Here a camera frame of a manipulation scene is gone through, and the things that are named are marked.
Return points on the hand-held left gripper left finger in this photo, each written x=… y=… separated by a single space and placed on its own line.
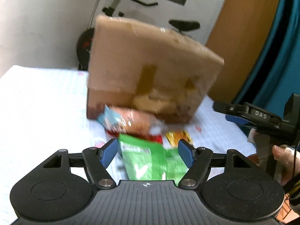
x=110 y=152

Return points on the black exercise bike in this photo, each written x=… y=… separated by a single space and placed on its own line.
x=112 y=7

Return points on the teal curtain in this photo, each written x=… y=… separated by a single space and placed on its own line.
x=281 y=51

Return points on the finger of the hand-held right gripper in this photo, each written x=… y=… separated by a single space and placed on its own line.
x=235 y=119

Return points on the wooden door panel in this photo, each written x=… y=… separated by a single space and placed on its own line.
x=239 y=35

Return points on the brown bread packet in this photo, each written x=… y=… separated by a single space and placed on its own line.
x=138 y=120

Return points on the light blue snack packet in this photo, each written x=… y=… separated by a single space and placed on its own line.
x=106 y=118

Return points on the person's right hand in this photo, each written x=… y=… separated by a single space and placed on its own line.
x=281 y=153

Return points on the yellow snack packet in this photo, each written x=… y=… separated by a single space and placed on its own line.
x=179 y=138

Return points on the green snack packet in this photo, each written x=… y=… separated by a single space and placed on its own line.
x=147 y=159

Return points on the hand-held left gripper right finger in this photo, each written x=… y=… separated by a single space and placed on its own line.
x=185 y=153

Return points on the cardboard box with plastic liner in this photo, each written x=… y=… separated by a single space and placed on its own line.
x=145 y=56

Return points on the red snack packet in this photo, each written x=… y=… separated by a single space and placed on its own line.
x=154 y=137

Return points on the white checkered cloth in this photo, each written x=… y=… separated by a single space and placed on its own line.
x=42 y=107

